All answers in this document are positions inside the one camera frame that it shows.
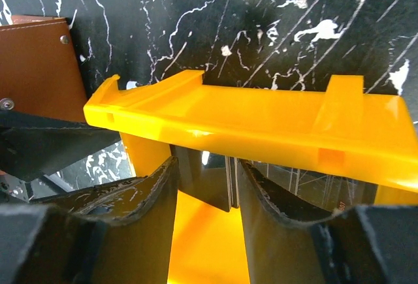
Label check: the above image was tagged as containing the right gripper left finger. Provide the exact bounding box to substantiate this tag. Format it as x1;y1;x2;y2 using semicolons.
1;157;180;283

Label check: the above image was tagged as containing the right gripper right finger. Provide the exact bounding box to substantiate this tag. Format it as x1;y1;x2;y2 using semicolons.
238;160;417;283

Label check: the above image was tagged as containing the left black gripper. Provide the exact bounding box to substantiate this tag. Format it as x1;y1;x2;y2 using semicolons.
0;109;125;205

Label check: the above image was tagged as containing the striped edge credit card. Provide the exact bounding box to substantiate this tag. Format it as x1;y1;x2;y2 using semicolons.
253;161;378;211

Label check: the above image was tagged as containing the brown leather card holder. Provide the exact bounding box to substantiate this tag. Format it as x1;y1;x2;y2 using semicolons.
1;15;87;122

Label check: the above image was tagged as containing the small orange plastic bin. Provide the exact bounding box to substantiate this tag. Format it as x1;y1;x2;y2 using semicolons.
83;70;418;284

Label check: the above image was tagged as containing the black credit card in bin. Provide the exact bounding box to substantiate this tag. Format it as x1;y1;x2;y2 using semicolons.
170;145;238;212

